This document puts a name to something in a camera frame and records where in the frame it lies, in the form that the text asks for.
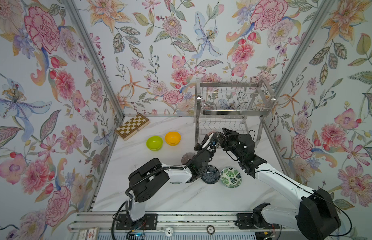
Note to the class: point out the pink striped ceramic bowl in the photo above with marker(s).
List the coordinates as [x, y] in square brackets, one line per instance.
[187, 157]

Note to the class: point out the two-tier steel dish rack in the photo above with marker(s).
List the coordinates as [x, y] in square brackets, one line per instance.
[229, 104]

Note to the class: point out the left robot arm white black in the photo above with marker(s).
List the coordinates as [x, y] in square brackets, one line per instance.
[147, 180]

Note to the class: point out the dark blue floral bowl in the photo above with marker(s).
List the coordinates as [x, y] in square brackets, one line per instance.
[211, 176]

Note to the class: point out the green leaf pattern bowl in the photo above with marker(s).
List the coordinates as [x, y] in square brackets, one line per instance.
[231, 177]

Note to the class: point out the orange yellow plastic bowl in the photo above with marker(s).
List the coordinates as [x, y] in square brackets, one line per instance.
[173, 138]

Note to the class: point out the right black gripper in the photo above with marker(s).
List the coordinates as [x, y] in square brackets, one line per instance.
[232, 139]

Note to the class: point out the wooden chess board box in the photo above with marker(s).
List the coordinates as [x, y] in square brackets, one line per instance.
[132, 126]

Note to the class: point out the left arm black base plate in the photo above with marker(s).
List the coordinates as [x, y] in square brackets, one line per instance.
[144, 221]

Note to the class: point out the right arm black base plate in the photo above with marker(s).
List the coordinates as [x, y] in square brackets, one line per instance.
[250, 221]

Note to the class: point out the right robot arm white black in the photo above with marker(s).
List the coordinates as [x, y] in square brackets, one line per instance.
[314, 214]

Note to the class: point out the aluminium front rail frame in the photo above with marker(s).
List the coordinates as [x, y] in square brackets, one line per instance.
[179, 226]

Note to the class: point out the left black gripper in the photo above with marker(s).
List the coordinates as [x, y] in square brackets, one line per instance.
[208, 147]

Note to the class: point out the lime green plastic bowl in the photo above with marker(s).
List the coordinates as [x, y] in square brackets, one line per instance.
[154, 143]

